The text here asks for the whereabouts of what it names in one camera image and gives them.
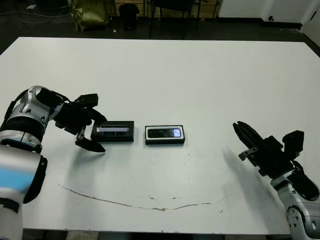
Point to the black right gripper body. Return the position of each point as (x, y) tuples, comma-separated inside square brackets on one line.
[(271, 160)]

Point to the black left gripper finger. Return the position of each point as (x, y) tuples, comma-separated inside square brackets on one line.
[(91, 146), (98, 116)]

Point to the black bar-shaped camera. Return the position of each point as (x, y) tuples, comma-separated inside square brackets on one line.
[(160, 133)]

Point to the wooden shelf unit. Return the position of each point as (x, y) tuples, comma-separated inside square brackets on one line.
[(145, 6)]

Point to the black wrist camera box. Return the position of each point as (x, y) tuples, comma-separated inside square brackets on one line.
[(87, 99), (293, 142)]

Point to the white paper sheet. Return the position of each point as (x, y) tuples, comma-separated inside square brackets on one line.
[(31, 6)]

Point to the black box lid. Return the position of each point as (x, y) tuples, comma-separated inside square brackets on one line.
[(120, 137)]

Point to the yellow-green plastic bag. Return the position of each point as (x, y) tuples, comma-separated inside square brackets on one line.
[(90, 13)]

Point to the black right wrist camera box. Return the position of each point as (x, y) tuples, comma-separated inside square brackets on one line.
[(293, 142)]

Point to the black trash bin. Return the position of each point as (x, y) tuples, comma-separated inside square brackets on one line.
[(128, 16)]

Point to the black chair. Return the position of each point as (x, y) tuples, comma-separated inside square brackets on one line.
[(175, 6)]

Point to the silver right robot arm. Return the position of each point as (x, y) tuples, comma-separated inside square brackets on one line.
[(300, 212)]

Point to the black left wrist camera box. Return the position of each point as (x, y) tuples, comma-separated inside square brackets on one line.
[(87, 99)]

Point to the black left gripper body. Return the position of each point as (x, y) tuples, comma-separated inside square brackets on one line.
[(72, 117)]

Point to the small black round knob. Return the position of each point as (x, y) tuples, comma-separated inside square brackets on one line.
[(270, 17)]

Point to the black box base white insert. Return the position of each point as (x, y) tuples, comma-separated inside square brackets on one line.
[(165, 142)]

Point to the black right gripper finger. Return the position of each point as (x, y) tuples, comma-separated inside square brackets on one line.
[(246, 140), (253, 135)]

